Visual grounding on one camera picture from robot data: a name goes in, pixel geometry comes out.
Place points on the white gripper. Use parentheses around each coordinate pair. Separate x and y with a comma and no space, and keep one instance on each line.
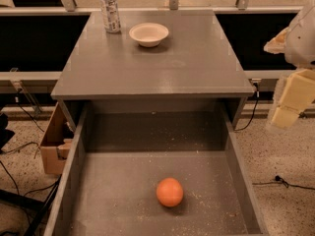
(301,42)

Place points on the orange fruit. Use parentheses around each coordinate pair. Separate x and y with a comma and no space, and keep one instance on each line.
(169,192)

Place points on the grey cabinet counter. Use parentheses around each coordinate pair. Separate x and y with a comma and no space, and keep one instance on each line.
(152,63)

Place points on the open grey top drawer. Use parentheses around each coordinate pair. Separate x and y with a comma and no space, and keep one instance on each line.
(109,182)

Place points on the white paper bowl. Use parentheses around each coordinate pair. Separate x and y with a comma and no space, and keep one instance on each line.
(148,34)

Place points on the silver drink can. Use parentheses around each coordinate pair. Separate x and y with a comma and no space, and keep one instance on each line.
(110,15)

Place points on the cardboard box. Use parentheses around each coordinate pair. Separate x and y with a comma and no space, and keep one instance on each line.
(56,142)

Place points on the metal railing frame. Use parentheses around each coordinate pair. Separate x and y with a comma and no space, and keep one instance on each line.
(157,4)

